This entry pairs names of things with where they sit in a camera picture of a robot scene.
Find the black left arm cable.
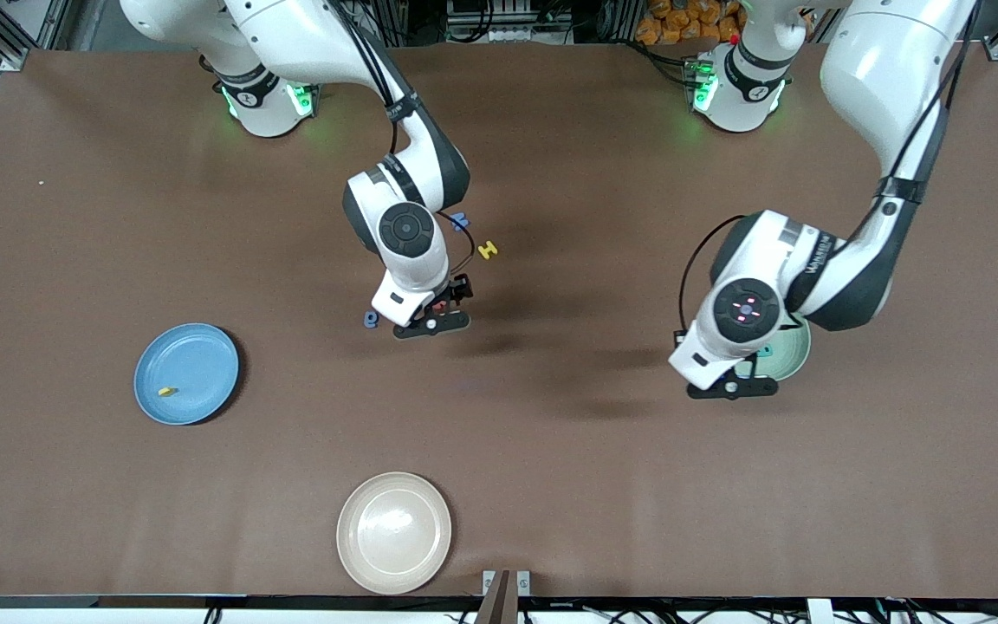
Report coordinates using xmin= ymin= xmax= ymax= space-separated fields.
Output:
xmin=677 ymin=213 xmax=755 ymax=341

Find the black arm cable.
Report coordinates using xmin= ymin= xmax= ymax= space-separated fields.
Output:
xmin=677 ymin=213 xmax=755 ymax=341
xmin=437 ymin=210 xmax=476 ymax=280

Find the beige plate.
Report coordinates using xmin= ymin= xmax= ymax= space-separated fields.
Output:
xmin=336 ymin=471 xmax=453 ymax=595

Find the blue plate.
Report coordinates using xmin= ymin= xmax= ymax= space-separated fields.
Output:
xmin=134 ymin=323 xmax=241 ymax=426

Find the metal bracket with wooden post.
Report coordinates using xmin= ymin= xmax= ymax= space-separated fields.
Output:
xmin=482 ymin=569 xmax=532 ymax=624

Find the pale green plate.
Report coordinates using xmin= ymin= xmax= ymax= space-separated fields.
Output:
xmin=729 ymin=319 xmax=813 ymax=383

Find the orange toy pile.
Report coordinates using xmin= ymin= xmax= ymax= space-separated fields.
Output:
xmin=635 ymin=0 xmax=747 ymax=46

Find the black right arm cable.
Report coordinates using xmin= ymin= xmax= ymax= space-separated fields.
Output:
xmin=437 ymin=210 xmax=476 ymax=280

